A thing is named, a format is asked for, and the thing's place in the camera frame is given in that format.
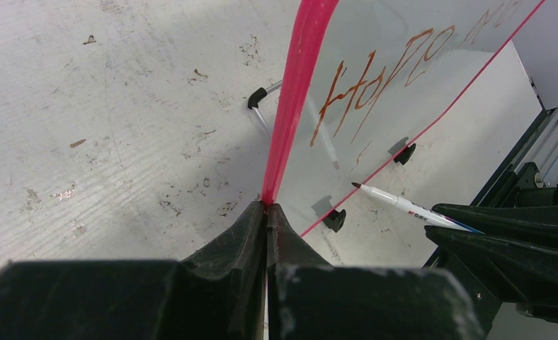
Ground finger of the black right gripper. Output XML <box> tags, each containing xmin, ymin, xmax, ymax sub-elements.
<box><xmin>433</xmin><ymin>203</ymin><xmax>558</xmax><ymax>249</ymax></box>
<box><xmin>425</xmin><ymin>226</ymin><xmax>558</xmax><ymax>327</ymax></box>

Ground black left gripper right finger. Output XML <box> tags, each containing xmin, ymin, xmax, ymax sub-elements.
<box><xmin>267</xmin><ymin>204</ymin><xmax>485</xmax><ymax>339</ymax></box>

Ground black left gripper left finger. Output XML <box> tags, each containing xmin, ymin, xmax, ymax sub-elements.
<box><xmin>0</xmin><ymin>201</ymin><xmax>266</xmax><ymax>339</ymax></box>

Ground white whiteboard marker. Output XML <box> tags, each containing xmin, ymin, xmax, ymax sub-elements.
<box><xmin>351</xmin><ymin>182</ymin><xmax>480</xmax><ymax>233</ymax></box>

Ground pink framed whiteboard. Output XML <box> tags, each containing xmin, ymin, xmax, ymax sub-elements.
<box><xmin>261</xmin><ymin>1</ymin><xmax>542</xmax><ymax>234</ymax></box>

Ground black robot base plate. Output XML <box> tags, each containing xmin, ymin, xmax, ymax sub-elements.
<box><xmin>421</xmin><ymin>103</ymin><xmax>558</xmax><ymax>329</ymax></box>

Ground metal whiteboard stand wire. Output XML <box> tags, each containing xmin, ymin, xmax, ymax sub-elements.
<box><xmin>246</xmin><ymin>79</ymin><xmax>285</xmax><ymax>140</ymax></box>

